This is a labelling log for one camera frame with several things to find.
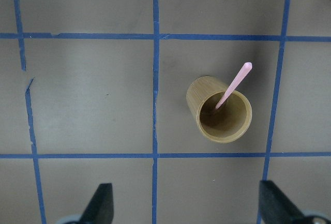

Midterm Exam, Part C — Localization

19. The pink chopstick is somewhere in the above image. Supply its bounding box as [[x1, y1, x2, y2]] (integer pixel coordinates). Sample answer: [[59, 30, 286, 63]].
[[214, 62, 252, 111]]

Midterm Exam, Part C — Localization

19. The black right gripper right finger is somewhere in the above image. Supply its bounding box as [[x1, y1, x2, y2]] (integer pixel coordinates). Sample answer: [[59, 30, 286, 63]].
[[259, 181, 305, 223]]

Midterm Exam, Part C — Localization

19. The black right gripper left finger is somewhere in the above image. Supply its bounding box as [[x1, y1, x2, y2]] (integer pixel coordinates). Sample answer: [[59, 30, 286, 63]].
[[79, 183, 114, 224]]

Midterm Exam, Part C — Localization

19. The bamboo cylinder holder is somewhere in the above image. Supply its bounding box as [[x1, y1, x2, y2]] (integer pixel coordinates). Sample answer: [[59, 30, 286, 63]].
[[186, 76, 252, 143]]

